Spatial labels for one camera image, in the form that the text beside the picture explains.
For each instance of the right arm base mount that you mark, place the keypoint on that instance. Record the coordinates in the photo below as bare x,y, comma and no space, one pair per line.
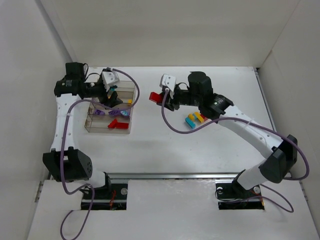
229,199

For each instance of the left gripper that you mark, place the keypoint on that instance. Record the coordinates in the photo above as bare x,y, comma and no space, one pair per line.
109,97

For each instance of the red lego plate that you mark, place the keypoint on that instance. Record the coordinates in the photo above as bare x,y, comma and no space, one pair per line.
122,125

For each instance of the red curved lego brick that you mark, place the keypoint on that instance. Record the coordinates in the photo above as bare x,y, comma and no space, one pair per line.
113,124

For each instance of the purple paw lego brick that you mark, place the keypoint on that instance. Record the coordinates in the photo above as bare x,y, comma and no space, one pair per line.
125,113

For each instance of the purple slope lego brick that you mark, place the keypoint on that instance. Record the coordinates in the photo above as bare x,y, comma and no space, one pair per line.
99,112

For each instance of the yellow teal lego cluster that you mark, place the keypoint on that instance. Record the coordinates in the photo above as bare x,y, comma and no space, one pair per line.
195,118

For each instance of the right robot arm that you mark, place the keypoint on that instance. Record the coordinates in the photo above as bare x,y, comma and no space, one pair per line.
279,152

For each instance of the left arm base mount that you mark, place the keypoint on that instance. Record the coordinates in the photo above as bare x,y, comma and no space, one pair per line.
112,199

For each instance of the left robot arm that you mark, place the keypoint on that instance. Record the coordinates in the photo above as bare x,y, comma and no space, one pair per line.
65,160

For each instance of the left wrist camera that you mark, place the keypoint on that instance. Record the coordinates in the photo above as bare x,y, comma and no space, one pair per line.
109,78

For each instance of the red angled lego brick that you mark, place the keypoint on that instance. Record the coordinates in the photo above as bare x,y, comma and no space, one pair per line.
156,97

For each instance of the clear bin nearest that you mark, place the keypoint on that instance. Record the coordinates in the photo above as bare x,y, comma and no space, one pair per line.
107,127

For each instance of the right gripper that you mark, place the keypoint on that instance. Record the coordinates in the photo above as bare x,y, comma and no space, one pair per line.
169,99

